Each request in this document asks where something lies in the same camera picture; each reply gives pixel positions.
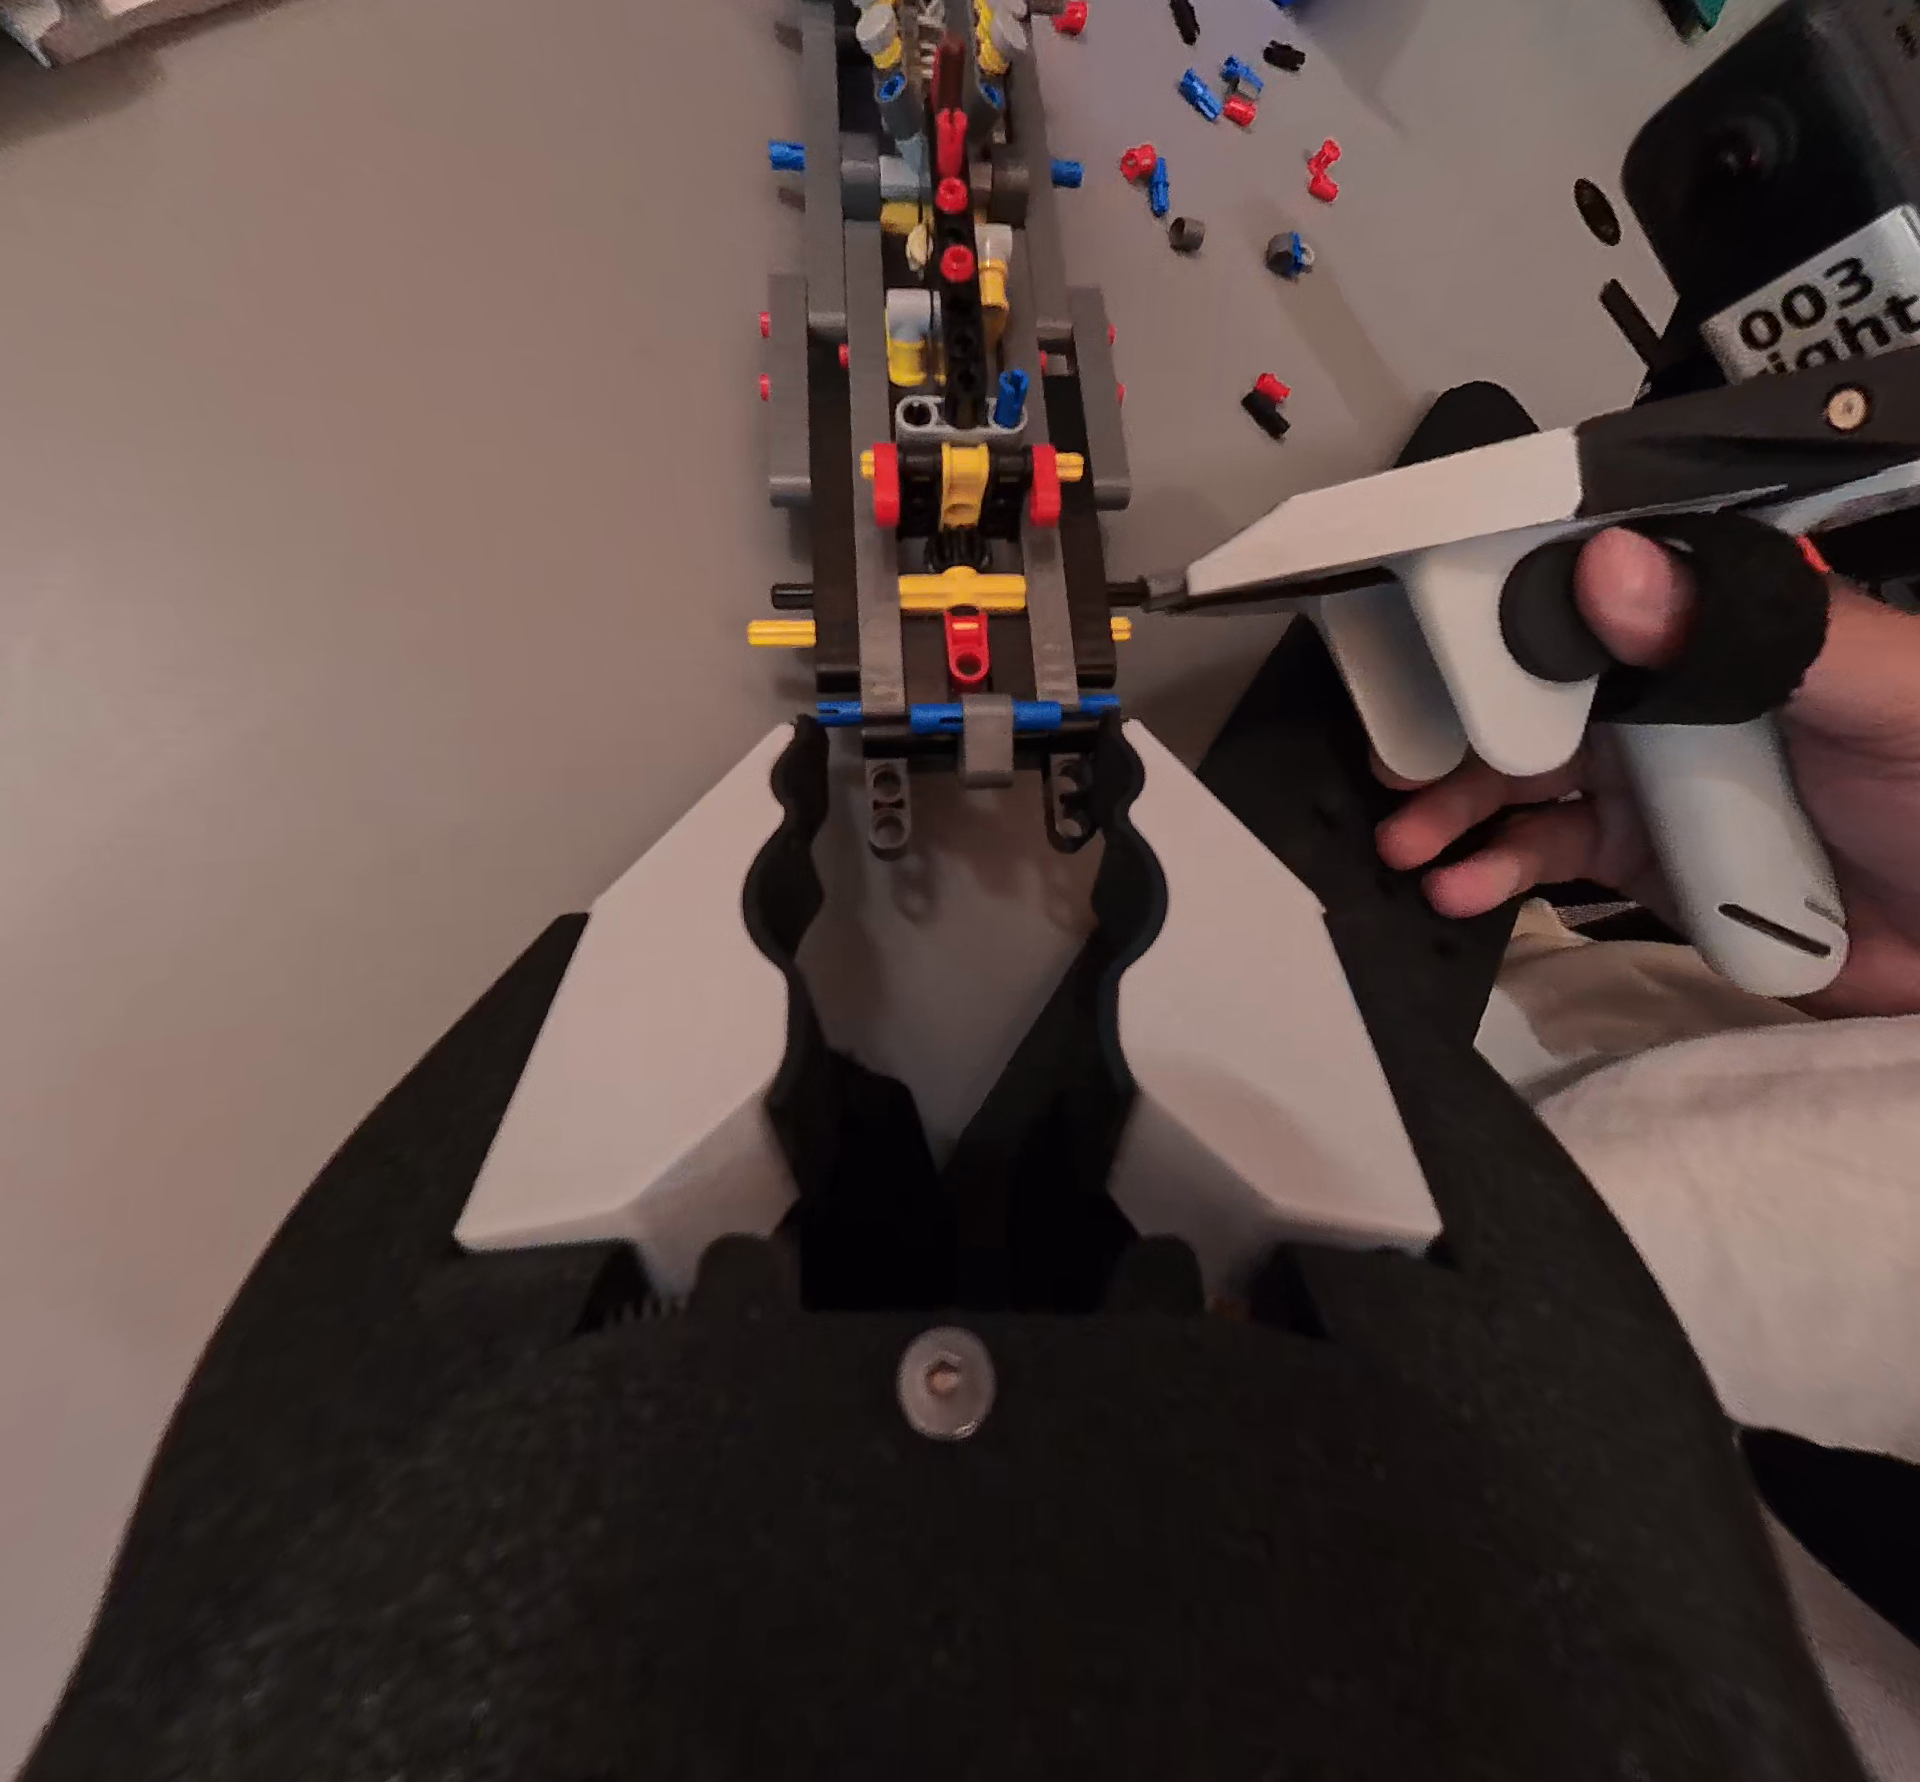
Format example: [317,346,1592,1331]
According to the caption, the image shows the multicoloured lego chassis assembly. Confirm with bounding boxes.
[745,0,1140,856]

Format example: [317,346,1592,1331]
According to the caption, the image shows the scattered small lego pins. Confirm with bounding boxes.
[1117,0,1348,442]

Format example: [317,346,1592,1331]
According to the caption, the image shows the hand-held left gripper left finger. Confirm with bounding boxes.
[455,715,952,1310]

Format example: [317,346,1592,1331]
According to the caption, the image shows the person's right hand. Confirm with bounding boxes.
[1372,525,1920,1021]

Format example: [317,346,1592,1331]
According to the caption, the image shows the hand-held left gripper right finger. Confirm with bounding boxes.
[946,715,1445,1310]

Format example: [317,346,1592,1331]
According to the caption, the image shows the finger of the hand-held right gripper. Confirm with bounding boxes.
[1144,427,1588,618]

